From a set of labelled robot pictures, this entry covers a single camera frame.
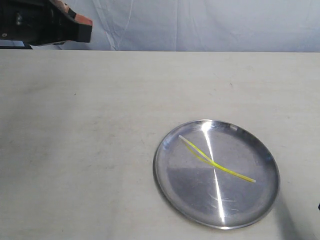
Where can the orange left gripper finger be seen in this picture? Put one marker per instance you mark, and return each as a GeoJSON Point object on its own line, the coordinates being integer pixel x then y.
{"type": "Point", "coordinates": [70, 15]}

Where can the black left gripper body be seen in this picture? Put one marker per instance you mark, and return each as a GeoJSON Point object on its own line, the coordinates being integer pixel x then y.
{"type": "Point", "coordinates": [38, 23]}

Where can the yellow plastic strip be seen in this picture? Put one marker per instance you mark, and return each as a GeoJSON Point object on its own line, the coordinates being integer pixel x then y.
{"type": "Point", "coordinates": [204, 158]}

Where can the round metal plate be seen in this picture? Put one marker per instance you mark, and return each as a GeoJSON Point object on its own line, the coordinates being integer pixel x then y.
{"type": "Point", "coordinates": [206, 194]}

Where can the white backdrop cloth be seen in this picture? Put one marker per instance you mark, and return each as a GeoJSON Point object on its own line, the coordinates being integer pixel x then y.
{"type": "Point", "coordinates": [196, 26]}

